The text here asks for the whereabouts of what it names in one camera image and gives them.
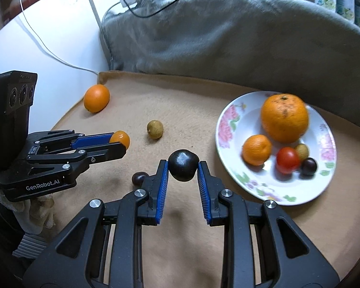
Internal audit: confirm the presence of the small orange kumquat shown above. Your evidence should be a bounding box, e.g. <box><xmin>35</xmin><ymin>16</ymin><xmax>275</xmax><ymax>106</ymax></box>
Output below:
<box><xmin>109</xmin><ymin>130</ymin><xmax>131</xmax><ymax>150</ymax></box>

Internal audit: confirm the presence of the large smooth orange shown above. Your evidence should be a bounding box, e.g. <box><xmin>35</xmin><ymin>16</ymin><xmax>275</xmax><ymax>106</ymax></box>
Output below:
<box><xmin>84</xmin><ymin>84</ymin><xmax>110</xmax><ymax>113</ymax></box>

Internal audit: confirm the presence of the dark plum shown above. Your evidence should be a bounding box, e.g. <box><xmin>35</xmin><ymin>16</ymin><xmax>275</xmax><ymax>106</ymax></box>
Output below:
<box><xmin>300</xmin><ymin>157</ymin><xmax>317</xmax><ymax>176</ymax></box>
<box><xmin>168</xmin><ymin>150</ymin><xmax>199</xmax><ymax>182</ymax></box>
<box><xmin>131</xmin><ymin>172</ymin><xmax>149</xmax><ymax>187</ymax></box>

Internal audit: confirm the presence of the brown kiwi berry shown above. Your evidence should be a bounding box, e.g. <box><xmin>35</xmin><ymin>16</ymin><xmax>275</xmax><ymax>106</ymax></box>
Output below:
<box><xmin>147</xmin><ymin>120</ymin><xmax>164</xmax><ymax>140</ymax></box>
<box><xmin>294</xmin><ymin>144</ymin><xmax>310</xmax><ymax>161</ymax></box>

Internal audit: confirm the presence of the red tomato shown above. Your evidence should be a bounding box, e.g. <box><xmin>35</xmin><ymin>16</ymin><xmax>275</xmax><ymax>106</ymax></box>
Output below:
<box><xmin>276</xmin><ymin>147</ymin><xmax>300</xmax><ymax>174</ymax></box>

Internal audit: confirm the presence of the small mandarin with stem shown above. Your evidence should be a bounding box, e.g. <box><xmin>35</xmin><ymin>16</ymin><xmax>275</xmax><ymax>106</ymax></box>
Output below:
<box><xmin>241</xmin><ymin>135</ymin><xmax>272</xmax><ymax>167</ymax></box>

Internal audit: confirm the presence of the large rough orange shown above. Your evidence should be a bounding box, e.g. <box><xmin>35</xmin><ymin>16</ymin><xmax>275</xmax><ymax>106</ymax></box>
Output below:
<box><xmin>261</xmin><ymin>94</ymin><xmax>309</xmax><ymax>144</ymax></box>

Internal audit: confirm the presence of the white gloved left hand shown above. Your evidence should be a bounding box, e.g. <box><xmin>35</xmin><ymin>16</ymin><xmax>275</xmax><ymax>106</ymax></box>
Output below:
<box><xmin>0</xmin><ymin>190</ymin><xmax>55</xmax><ymax>235</ymax></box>

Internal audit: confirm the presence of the white floral plate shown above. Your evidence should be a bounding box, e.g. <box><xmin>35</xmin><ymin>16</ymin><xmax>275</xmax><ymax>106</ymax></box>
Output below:
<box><xmin>215</xmin><ymin>91</ymin><xmax>337</xmax><ymax>206</ymax></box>

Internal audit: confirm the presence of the grey blanket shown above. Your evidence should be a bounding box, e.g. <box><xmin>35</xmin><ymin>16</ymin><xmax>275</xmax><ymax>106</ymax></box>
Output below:
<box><xmin>103</xmin><ymin>0</ymin><xmax>360</xmax><ymax>126</ymax></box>

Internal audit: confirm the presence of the white cable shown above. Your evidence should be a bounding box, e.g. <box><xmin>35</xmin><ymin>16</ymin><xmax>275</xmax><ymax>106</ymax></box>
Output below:
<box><xmin>17</xmin><ymin>0</ymin><xmax>99</xmax><ymax>76</ymax></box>

